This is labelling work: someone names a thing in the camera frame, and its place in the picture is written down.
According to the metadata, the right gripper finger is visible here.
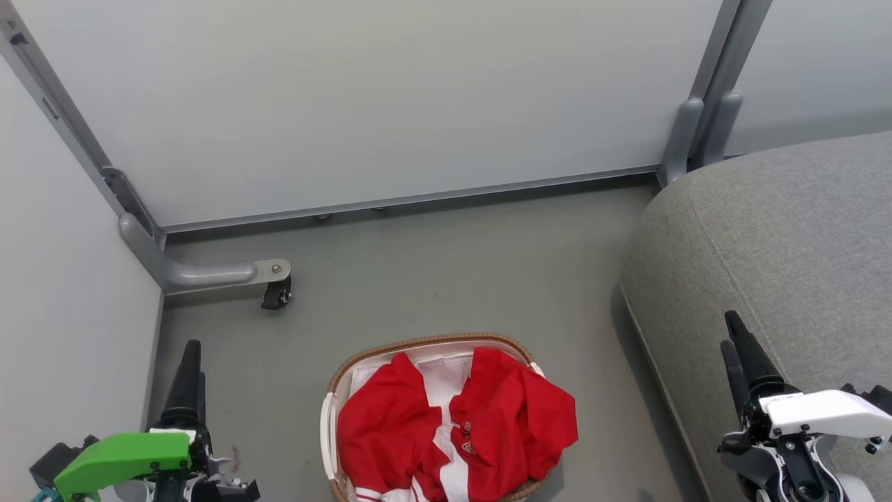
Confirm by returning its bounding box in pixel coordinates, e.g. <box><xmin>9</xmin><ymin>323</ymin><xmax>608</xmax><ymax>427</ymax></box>
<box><xmin>720</xmin><ymin>340</ymin><xmax>752</xmax><ymax>423</ymax></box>
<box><xmin>725</xmin><ymin>310</ymin><xmax>799</xmax><ymax>398</ymax></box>

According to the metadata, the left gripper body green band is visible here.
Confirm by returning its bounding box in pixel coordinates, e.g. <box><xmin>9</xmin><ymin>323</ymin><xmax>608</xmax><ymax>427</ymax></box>
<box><xmin>54</xmin><ymin>427</ymin><xmax>260</xmax><ymax>502</ymax></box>

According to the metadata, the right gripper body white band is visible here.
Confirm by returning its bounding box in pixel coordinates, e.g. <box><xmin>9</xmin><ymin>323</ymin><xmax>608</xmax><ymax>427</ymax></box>
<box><xmin>718</xmin><ymin>385</ymin><xmax>892</xmax><ymax>502</ymax></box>

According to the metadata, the red and white garment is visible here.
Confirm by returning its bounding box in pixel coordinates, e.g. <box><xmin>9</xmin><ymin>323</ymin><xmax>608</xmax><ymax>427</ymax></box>
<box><xmin>337</xmin><ymin>347</ymin><xmax>579</xmax><ymax>502</ymax></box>

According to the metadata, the grey fabric sofa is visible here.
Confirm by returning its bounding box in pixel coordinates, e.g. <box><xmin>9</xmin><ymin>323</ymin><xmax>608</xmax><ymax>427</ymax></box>
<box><xmin>620</xmin><ymin>131</ymin><xmax>892</xmax><ymax>502</ymax></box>

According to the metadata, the grey curved partition foot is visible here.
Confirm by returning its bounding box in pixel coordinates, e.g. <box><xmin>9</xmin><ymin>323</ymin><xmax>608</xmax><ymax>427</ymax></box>
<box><xmin>118</xmin><ymin>213</ymin><xmax>292</xmax><ymax>295</ymax></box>

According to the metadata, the black caster wheel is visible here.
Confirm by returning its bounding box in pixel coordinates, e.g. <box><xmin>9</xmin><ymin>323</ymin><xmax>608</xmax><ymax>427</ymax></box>
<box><xmin>261</xmin><ymin>275</ymin><xmax>293</xmax><ymax>311</ymax></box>

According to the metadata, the woven laundry basket white rim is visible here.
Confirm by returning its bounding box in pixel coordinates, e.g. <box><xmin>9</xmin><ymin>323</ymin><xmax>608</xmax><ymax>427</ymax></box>
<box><xmin>319</xmin><ymin>333</ymin><xmax>558</xmax><ymax>502</ymax></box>

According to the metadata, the grey rounded partition foot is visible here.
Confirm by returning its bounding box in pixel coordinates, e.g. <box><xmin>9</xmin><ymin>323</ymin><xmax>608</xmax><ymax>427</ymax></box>
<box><xmin>700</xmin><ymin>91</ymin><xmax>743</xmax><ymax>167</ymax></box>
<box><xmin>661</xmin><ymin>98</ymin><xmax>705</xmax><ymax>188</ymax></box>

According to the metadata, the grey partition corner post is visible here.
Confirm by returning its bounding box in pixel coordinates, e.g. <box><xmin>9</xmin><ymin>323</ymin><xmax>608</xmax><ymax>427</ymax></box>
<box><xmin>0</xmin><ymin>13</ymin><xmax>168</xmax><ymax>248</ymax></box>

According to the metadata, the grey partition bottom rail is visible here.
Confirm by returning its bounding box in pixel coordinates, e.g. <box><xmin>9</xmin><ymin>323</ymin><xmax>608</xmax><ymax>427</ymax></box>
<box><xmin>160</xmin><ymin>165</ymin><xmax>661</xmax><ymax>234</ymax></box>

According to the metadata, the grey double partition post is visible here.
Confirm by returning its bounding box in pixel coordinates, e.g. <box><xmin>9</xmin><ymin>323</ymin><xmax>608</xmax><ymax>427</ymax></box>
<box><xmin>686</xmin><ymin>0</ymin><xmax>773</xmax><ymax>168</ymax></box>

